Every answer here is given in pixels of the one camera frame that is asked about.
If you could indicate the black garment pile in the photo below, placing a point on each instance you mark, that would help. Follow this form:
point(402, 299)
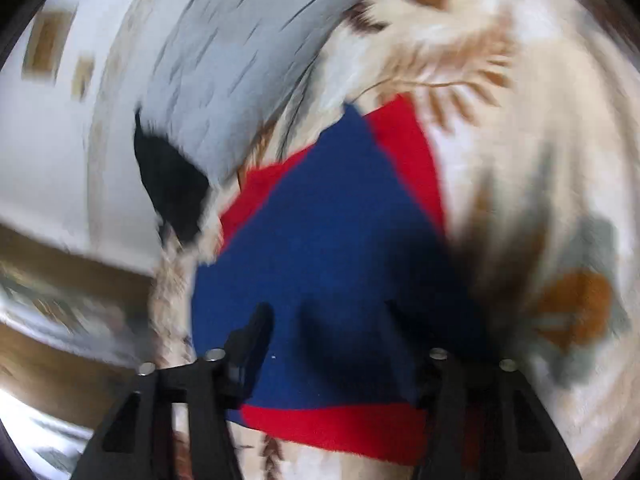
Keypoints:
point(176, 188)

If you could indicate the leaf pattern bed blanket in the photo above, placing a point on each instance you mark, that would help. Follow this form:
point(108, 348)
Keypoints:
point(532, 108)

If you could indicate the wooden door with glass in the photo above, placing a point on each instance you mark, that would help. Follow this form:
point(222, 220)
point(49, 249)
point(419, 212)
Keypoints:
point(73, 330)

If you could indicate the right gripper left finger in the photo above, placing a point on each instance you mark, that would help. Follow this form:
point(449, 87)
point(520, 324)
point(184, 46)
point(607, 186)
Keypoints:
point(135, 439)

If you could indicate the gold wall switch plate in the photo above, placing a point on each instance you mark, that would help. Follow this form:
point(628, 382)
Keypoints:
point(82, 77)

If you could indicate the grey quilted pillow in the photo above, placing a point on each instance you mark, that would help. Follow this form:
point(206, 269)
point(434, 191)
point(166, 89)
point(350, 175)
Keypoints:
point(226, 68)

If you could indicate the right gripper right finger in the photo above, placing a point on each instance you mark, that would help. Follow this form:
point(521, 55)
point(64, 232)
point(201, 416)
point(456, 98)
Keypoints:
point(486, 421)

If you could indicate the gold wall panel box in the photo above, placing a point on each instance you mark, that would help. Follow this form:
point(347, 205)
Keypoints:
point(46, 43)

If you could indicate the red and blue sweater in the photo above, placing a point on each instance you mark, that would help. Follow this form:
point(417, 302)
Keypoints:
point(326, 238)

